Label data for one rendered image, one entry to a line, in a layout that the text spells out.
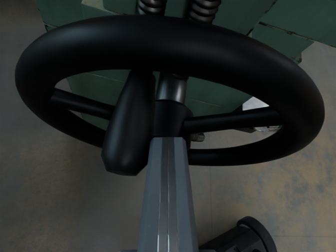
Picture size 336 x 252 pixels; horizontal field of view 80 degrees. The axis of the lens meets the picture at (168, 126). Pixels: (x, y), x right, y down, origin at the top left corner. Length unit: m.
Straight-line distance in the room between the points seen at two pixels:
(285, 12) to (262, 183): 1.07
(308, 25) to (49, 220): 1.04
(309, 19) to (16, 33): 1.32
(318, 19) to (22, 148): 1.09
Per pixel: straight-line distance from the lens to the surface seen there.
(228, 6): 0.20
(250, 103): 0.56
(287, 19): 0.35
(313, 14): 0.36
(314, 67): 2.00
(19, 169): 1.11
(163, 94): 0.23
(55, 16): 0.41
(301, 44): 0.39
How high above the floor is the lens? 1.02
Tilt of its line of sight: 67 degrees down
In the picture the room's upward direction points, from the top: 38 degrees clockwise
